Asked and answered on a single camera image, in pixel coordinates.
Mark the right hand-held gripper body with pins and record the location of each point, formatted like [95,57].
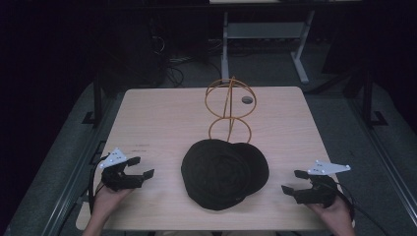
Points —
[319,193]

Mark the black frame post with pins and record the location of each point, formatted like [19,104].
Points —
[369,98]
[97,98]

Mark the grey metal desk frame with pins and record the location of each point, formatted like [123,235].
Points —
[265,31]

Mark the person's left hand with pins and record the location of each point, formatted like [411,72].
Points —
[106,200]

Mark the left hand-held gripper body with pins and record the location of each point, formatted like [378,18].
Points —
[115,178]

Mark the person's right hand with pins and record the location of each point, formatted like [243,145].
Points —
[337,213]

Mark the black cap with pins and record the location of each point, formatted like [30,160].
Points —
[223,175]

